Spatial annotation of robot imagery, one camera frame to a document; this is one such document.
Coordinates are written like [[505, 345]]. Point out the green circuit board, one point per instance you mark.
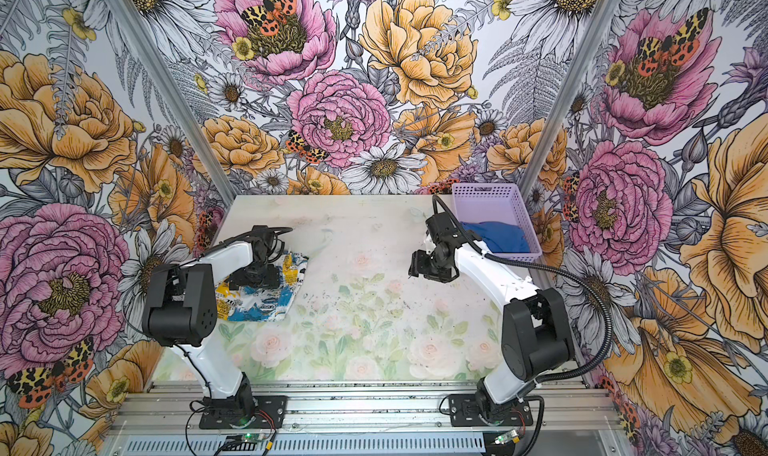
[[248, 443], [509, 437]]

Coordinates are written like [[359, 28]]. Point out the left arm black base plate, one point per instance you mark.
[[260, 412]]

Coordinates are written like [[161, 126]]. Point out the green circuit board left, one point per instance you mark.
[[248, 443]]

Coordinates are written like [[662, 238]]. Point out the lavender plastic laundry basket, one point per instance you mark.
[[480, 202]]

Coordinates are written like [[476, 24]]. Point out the right aluminium corner post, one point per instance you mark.
[[583, 56]]

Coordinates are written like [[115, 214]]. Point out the aluminium corner post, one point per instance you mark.
[[583, 56], [138, 33]]

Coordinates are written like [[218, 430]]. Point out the blue cloth garment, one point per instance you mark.
[[500, 237]]

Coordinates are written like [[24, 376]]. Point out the white slotted cable duct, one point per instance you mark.
[[461, 443]]

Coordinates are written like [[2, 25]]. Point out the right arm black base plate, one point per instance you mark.
[[478, 410]]

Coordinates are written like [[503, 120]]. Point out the left aluminium corner post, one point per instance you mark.
[[138, 33]]

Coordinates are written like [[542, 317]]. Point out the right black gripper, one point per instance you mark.
[[418, 265]]

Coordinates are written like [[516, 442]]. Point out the aluminium mounting rail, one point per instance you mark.
[[340, 407]]

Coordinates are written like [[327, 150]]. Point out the white teal yellow printed garment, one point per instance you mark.
[[267, 296]]

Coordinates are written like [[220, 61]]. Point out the green circuit board right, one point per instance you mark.
[[509, 437]]

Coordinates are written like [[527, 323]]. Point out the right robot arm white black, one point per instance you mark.
[[534, 337]]

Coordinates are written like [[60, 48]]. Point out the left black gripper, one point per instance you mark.
[[268, 280]]

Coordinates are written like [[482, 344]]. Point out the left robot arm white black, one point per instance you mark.
[[180, 313]]

